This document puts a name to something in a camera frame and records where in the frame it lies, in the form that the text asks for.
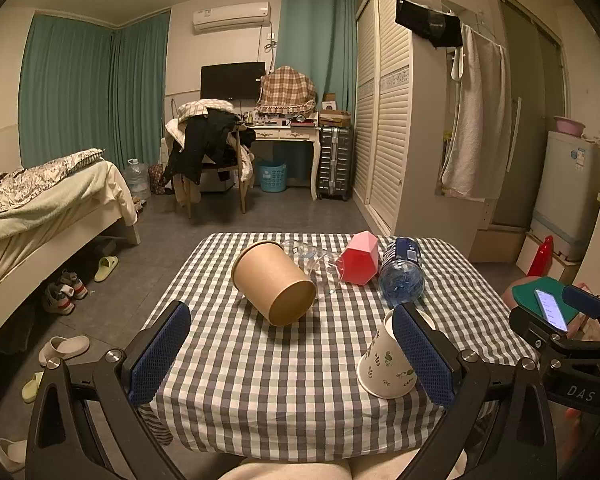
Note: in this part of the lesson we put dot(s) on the plaid blanket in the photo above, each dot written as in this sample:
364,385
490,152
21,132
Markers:
285,87

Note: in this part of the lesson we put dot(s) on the pink hexagonal box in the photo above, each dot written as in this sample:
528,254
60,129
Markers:
360,260

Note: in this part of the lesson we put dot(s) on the teal curtain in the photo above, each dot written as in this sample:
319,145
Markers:
320,40

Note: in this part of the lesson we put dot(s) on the silver suitcase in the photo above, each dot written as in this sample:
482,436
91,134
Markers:
334,162

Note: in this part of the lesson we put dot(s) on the grey sneaker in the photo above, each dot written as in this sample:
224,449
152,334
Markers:
75,285
57,300

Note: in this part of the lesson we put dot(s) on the bed with cream sheet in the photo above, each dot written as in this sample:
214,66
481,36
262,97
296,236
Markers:
55,220

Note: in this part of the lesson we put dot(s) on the wooden chair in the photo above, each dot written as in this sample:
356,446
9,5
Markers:
240,180

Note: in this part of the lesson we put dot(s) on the black box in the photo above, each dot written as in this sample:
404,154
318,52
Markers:
425,22

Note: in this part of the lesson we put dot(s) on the patterned bag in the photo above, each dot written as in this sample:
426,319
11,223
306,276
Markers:
156,179

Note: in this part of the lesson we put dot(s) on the white storage box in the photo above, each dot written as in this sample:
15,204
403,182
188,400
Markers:
545,260

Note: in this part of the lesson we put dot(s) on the pink basin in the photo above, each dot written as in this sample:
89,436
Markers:
569,125

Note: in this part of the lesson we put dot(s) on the white slipper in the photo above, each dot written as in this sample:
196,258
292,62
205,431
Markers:
11,455
65,347

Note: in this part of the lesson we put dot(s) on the beige towel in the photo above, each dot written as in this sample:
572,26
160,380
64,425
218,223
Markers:
472,125

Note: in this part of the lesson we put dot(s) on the blue plastic basket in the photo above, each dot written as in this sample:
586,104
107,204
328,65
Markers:
272,176

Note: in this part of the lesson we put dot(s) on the narrow green curtain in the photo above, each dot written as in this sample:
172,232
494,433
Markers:
140,85

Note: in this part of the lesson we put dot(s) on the yellow slipper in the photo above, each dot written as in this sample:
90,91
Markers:
106,267

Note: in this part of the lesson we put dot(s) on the green cushion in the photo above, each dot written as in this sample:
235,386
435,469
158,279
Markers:
525,292

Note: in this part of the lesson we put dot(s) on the clear plastic cup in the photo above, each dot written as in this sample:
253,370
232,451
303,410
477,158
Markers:
311,257

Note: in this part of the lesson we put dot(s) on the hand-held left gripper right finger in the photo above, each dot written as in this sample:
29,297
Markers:
422,355

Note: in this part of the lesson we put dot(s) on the patterned quilt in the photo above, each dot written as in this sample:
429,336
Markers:
35,180

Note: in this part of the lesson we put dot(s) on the white air conditioner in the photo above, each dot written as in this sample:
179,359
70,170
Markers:
230,17

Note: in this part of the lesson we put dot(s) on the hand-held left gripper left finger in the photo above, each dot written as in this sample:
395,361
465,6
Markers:
161,355

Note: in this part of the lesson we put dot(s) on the white louvred wardrobe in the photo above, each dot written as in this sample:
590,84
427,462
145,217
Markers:
385,135

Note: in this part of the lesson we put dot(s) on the black television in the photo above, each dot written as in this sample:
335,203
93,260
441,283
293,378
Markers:
230,80

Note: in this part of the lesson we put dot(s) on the green slipper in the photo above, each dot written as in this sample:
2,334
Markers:
31,389

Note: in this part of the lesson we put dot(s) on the wooden box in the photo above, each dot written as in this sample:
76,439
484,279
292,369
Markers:
335,119

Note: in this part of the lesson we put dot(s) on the grey checkered tablecloth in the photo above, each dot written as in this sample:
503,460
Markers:
280,370

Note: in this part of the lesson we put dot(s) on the frosted glass door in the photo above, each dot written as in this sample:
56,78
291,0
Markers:
530,110

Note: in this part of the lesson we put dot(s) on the blue plastic water bottle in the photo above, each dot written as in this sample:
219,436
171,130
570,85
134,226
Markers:
400,275

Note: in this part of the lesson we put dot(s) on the brown paper cup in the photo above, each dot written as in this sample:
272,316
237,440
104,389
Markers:
270,280

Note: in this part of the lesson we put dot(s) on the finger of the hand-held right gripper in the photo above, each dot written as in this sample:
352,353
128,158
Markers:
582,300

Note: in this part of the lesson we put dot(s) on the red bottle on floor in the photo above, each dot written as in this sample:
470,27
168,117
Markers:
542,257

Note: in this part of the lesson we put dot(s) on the small white washing machine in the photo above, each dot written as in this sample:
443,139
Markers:
565,190

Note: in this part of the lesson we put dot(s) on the black jacket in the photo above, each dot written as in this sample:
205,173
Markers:
200,145

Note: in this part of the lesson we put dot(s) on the checked cloth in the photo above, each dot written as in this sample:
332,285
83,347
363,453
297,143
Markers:
200,107

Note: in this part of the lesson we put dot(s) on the wide green curtain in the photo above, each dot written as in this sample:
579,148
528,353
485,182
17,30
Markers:
65,90

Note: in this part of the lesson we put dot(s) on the smartphone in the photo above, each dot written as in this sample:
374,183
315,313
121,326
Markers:
550,307

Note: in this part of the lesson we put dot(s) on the white leaf-print paper cup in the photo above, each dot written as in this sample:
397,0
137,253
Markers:
384,360

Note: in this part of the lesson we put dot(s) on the white desk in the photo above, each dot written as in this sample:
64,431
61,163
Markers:
290,135

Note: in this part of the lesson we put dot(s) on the large clear water jug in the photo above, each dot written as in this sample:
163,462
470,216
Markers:
137,180

